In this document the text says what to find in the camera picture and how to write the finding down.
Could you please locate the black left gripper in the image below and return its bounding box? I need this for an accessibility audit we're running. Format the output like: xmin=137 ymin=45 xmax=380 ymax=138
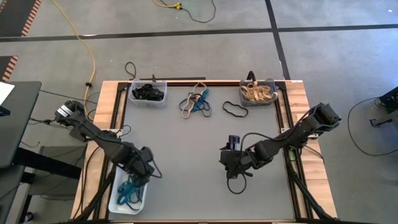
xmin=118 ymin=145 xmax=155 ymax=188

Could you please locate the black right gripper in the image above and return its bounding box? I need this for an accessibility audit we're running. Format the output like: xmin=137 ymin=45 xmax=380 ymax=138
xmin=219 ymin=146 xmax=259 ymax=180

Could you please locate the wavy black rubber band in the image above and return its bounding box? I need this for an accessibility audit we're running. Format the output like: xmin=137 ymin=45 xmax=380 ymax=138
xmin=222 ymin=101 xmax=249 ymax=118

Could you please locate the long black rubber band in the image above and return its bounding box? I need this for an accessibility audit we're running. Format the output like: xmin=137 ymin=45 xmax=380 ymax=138
xmin=139 ymin=83 xmax=158 ymax=101

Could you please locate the thin black rubber band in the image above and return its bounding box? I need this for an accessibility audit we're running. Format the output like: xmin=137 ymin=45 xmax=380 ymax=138
xmin=178 ymin=95 xmax=213 ymax=118

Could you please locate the thin tan rubber band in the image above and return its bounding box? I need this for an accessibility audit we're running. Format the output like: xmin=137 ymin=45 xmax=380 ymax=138
xmin=182 ymin=82 xmax=208 ymax=119

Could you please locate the white plastic basket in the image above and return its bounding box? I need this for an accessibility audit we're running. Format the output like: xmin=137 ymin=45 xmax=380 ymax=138
xmin=108 ymin=166 xmax=149 ymax=215

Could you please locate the grey plastic basket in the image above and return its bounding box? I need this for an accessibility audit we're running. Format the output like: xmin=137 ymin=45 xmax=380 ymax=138
xmin=238 ymin=77 xmax=279 ymax=108

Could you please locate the clear plastic basket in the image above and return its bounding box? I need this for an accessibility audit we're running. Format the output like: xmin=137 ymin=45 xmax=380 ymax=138
xmin=127 ymin=78 xmax=168 ymax=109

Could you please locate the black desk leg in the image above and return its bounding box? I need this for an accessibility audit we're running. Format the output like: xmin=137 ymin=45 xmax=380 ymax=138
xmin=12 ymin=147 xmax=82 ymax=180

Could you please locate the dark grey base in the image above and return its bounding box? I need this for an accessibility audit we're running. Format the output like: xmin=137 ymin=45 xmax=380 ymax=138
xmin=0 ymin=164 xmax=32 ymax=224

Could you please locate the black desk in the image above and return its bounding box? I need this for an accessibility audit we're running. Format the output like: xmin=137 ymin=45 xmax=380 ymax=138
xmin=0 ymin=81 xmax=42 ymax=169

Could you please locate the white paper sheet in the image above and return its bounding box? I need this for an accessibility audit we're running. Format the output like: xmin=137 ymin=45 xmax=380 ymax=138
xmin=0 ymin=82 xmax=16 ymax=106

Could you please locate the black floor device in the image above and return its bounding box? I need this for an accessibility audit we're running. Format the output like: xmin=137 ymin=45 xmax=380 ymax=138
xmin=369 ymin=86 xmax=398 ymax=128

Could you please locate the black orange-striped floor mat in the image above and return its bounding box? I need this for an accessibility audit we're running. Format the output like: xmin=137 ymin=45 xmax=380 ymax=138
xmin=0 ymin=0 xmax=43 ymax=37
xmin=0 ymin=55 xmax=19 ymax=83

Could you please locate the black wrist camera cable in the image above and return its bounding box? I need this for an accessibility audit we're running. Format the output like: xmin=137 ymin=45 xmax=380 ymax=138
xmin=150 ymin=157 xmax=163 ymax=179

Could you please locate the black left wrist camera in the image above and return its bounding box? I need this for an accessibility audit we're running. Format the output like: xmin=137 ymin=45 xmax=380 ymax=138
xmin=140 ymin=146 xmax=155 ymax=162

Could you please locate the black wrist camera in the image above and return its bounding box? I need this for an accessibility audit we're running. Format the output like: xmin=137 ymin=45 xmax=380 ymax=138
xmin=140 ymin=146 xmax=155 ymax=162
xmin=228 ymin=134 xmax=241 ymax=151

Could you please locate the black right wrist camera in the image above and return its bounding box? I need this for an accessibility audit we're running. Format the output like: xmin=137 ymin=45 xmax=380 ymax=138
xmin=228 ymin=134 xmax=241 ymax=151

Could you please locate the black frame strut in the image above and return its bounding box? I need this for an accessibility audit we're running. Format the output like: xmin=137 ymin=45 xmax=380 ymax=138
xmin=285 ymin=161 xmax=332 ymax=220
xmin=74 ymin=149 xmax=122 ymax=222

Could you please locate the black aluminium table frame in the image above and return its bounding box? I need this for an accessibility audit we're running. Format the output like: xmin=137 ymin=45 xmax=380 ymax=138
xmin=93 ymin=79 xmax=315 ymax=222

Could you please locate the black looped cable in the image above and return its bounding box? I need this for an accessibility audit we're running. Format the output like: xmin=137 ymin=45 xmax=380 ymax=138
xmin=124 ymin=61 xmax=137 ymax=80

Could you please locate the black floor cable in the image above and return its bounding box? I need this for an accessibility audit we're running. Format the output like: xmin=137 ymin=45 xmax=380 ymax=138
xmin=179 ymin=0 xmax=218 ymax=24
xmin=18 ymin=89 xmax=103 ymax=147
xmin=347 ymin=96 xmax=398 ymax=157

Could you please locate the long yellow cable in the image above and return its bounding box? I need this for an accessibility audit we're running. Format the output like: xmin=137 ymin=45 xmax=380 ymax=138
xmin=50 ymin=0 xmax=96 ymax=118

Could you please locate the yellow cable with plug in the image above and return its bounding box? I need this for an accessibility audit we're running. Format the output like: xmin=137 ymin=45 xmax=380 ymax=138
xmin=152 ymin=0 xmax=183 ymax=9

